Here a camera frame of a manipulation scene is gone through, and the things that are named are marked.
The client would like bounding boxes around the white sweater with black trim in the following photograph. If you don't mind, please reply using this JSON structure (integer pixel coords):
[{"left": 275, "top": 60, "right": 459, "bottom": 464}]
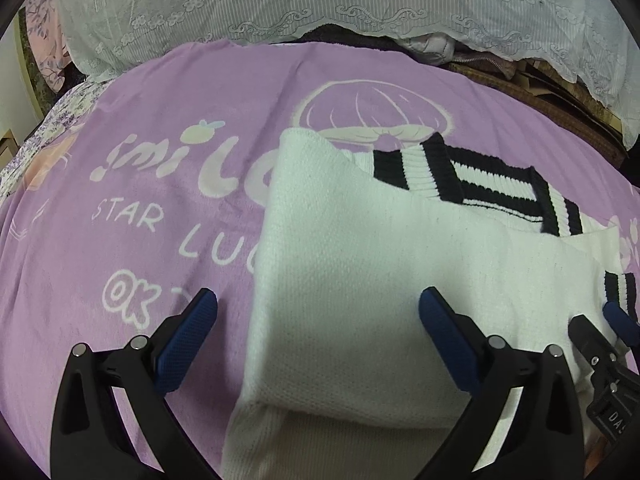
[{"left": 224, "top": 129, "right": 640, "bottom": 480}]

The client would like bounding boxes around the purple printed blanket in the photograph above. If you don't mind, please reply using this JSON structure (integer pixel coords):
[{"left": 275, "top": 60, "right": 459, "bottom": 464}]
[{"left": 0, "top": 40, "right": 640, "bottom": 480}]

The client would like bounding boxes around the purple floral bed sheet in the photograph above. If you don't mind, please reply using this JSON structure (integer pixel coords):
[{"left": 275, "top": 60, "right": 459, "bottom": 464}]
[{"left": 0, "top": 80, "right": 108, "bottom": 201}]

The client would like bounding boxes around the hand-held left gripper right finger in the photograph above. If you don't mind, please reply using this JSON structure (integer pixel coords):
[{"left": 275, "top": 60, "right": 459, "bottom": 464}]
[{"left": 418, "top": 287, "right": 586, "bottom": 480}]

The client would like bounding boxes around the wooden bedside furniture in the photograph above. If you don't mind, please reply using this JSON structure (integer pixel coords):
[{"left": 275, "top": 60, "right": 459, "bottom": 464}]
[{"left": 0, "top": 127, "right": 21, "bottom": 161}]

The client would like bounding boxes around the pink floral cloth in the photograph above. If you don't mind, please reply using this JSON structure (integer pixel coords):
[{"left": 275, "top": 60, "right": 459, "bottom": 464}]
[{"left": 25, "top": 0, "right": 68, "bottom": 81}]

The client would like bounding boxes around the white quilted cloth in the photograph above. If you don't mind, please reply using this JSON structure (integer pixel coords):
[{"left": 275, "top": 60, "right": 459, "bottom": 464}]
[{"left": 405, "top": 32, "right": 458, "bottom": 63}]

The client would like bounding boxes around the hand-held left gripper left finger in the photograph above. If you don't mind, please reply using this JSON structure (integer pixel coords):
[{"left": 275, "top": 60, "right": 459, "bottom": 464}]
[{"left": 49, "top": 287, "right": 221, "bottom": 480}]

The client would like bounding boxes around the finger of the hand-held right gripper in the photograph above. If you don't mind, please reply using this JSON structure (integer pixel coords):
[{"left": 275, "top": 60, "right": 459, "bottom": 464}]
[
  {"left": 568, "top": 314, "right": 622, "bottom": 367},
  {"left": 602, "top": 301, "right": 640, "bottom": 348}
]

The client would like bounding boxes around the brown woven mat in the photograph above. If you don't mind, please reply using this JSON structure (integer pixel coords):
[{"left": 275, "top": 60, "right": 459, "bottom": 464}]
[{"left": 445, "top": 57, "right": 628, "bottom": 161}]

